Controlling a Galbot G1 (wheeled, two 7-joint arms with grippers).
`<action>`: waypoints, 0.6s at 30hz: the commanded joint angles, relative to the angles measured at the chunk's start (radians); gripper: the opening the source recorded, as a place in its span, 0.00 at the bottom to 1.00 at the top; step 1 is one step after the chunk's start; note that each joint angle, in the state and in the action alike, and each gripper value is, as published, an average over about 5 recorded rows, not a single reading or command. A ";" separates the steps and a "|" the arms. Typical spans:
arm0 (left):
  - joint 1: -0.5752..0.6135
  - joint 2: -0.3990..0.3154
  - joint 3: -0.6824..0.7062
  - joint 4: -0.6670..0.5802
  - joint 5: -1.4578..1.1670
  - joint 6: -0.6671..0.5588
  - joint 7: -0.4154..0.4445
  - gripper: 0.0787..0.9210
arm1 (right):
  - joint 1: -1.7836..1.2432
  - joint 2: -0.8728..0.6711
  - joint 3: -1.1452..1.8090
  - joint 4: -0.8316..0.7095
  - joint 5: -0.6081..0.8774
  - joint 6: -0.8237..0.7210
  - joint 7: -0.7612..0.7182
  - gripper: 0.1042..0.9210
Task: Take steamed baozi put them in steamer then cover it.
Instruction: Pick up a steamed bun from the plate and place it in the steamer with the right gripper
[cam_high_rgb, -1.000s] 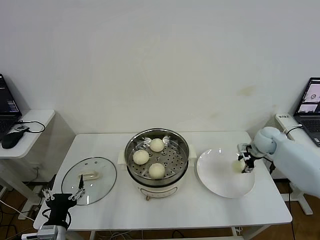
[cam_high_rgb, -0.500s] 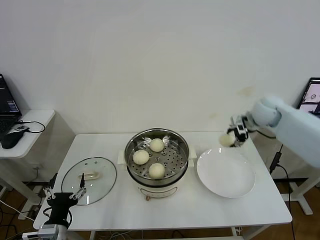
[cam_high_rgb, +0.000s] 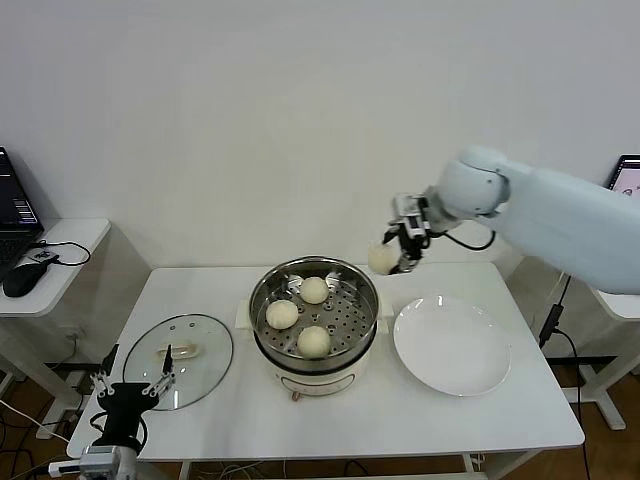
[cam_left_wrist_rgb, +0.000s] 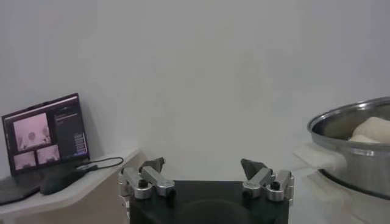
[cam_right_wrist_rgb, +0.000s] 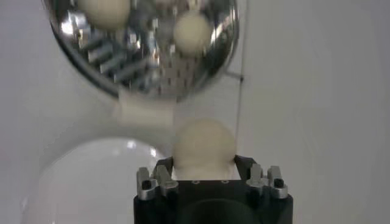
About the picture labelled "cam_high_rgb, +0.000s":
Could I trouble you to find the white work table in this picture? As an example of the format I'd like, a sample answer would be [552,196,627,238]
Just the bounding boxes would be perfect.
[67,263,586,464]

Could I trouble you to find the cream electric cooking pot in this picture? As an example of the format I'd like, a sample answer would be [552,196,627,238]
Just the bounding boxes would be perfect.
[234,287,394,404]

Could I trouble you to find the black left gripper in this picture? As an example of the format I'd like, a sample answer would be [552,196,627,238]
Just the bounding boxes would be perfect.
[91,343,177,446]

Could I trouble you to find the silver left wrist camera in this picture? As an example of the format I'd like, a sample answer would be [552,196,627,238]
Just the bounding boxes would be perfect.
[78,443,139,479]

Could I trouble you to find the black cable with adapter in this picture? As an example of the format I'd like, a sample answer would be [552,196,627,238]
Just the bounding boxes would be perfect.
[538,274,594,480]

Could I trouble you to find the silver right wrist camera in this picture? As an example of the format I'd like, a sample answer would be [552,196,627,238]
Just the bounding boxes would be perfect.
[391,193,432,239]

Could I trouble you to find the thin black looped cable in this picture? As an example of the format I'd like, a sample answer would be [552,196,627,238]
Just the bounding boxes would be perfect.
[33,241,93,269]

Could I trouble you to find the white round plate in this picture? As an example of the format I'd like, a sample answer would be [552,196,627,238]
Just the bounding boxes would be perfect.
[393,297,514,399]

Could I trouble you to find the white floor cable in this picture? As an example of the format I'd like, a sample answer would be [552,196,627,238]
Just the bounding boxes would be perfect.
[0,399,72,445]

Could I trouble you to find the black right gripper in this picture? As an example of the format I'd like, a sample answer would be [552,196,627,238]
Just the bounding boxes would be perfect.
[382,226,433,276]

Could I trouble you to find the stainless steel steamer basket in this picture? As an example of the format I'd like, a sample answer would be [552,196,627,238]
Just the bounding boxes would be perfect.
[249,257,380,366]

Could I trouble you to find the grey laptop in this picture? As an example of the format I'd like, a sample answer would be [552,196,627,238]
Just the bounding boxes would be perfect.
[608,154,640,200]

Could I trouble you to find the glass lid with cream handle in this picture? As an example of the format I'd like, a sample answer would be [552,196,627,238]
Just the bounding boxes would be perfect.
[123,313,236,412]

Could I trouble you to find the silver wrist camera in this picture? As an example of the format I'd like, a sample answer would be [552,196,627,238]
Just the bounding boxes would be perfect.
[391,193,432,239]
[78,443,139,479]

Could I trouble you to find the black laptop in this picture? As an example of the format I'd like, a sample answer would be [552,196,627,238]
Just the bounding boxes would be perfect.
[0,146,46,282]

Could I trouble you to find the black computer mouse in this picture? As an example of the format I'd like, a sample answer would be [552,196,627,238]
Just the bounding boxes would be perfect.
[2,262,51,299]

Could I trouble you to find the white side table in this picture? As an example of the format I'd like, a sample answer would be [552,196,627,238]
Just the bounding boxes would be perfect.
[574,287,640,432]
[0,218,114,441]

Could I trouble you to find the white steamed baozi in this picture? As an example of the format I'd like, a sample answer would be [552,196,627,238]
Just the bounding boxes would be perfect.
[265,299,300,331]
[297,324,332,359]
[299,276,330,305]
[367,240,401,276]

